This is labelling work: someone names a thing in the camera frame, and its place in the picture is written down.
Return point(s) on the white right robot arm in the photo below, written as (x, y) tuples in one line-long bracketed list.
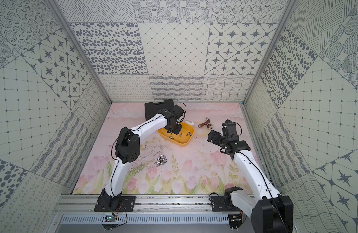
[(268, 210)]

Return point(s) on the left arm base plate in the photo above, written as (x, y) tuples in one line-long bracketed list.
[(107, 203)]

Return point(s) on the small green circuit board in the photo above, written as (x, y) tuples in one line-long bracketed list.
[(110, 218)]

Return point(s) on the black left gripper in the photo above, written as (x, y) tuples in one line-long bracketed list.
[(173, 128)]

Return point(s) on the aluminium mounting rail frame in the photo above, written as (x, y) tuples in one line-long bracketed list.
[(148, 209)]

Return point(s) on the white pipe tee fitting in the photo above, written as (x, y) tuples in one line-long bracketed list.
[(190, 123)]

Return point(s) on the brown water tap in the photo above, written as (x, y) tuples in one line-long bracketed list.
[(207, 124)]

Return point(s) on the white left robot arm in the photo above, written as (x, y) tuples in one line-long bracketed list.
[(127, 145)]

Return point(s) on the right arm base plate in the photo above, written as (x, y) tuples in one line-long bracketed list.
[(221, 204)]

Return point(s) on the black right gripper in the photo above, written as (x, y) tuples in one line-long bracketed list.
[(217, 135)]

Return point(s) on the yellow plastic storage box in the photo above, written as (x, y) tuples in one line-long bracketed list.
[(181, 141)]

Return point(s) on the pile of metal bits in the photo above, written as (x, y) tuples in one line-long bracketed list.
[(161, 160)]

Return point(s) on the black plastic tool case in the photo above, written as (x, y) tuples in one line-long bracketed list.
[(151, 108)]

